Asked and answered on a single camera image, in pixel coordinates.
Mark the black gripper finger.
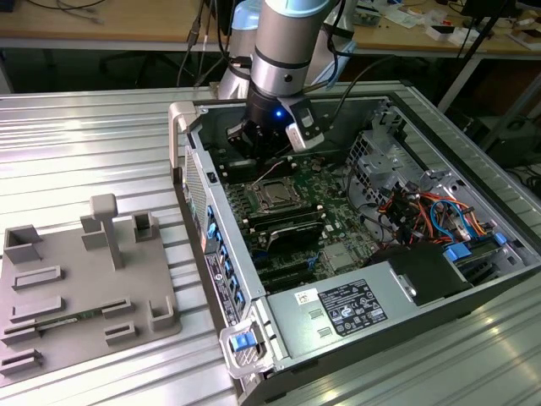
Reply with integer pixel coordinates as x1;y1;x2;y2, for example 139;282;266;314
227;120;276;164
270;130;295;162

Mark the black expansion slot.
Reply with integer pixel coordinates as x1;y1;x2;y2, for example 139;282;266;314
255;258;314;280
260;270;317;294

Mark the open PC case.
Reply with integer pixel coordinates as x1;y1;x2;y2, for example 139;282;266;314
167;91;541;406

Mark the black graphics card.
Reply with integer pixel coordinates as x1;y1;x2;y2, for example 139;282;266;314
265;222;325;255

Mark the green motherboard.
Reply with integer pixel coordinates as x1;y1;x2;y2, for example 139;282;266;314
219;156;381;293

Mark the silver drive cage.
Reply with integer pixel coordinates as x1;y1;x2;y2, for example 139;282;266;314
344;129;428;204

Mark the silver chipset heatsink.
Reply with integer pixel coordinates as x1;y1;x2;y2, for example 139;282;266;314
323;244;355;272

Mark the wooden desk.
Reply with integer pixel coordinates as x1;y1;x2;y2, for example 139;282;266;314
0;0;541;56

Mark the grey power supply unit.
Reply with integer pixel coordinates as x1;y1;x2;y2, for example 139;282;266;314
264;260;424;360

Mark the black fan shroud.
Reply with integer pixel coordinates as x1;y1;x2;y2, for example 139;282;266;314
365;243;473;308

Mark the small white box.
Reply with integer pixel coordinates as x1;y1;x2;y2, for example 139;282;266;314
424;24;473;46

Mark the blue release latch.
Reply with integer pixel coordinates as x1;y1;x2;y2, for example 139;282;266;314
230;332;258;353

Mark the blue disk carrier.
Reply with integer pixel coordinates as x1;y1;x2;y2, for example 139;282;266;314
443;236;512;285

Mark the grey parts rack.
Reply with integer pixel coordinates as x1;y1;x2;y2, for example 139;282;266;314
0;193;183;384

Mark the black equipment box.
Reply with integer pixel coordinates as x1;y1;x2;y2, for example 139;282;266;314
481;118;541;170

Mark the green RAM stick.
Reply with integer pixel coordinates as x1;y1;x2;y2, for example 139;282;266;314
36;307;105;329

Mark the black monitor stand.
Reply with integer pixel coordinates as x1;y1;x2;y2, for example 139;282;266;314
459;0;519;19

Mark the small open cardboard box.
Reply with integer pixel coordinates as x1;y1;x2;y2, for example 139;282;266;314
509;27;541;48

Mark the grey case handle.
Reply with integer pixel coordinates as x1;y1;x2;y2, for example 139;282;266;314
167;101;200;169

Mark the black wire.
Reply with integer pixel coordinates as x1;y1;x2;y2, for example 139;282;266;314
337;167;402;249

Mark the black camera cable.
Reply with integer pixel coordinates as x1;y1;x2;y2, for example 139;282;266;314
327;54;396;128

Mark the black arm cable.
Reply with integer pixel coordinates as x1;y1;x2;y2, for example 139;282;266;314
175;0;254;89

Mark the red wire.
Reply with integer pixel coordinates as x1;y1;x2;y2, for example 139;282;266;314
375;189;428;246

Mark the orange wire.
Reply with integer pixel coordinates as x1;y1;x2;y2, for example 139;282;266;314
405;192;494;240

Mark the blue wire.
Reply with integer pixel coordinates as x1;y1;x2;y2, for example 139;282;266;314
430;198;474;243

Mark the grey cable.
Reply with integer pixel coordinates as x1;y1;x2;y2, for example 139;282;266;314
29;0;107;25

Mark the grey handle with latch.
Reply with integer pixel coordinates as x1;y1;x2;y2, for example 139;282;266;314
218;319;275;379

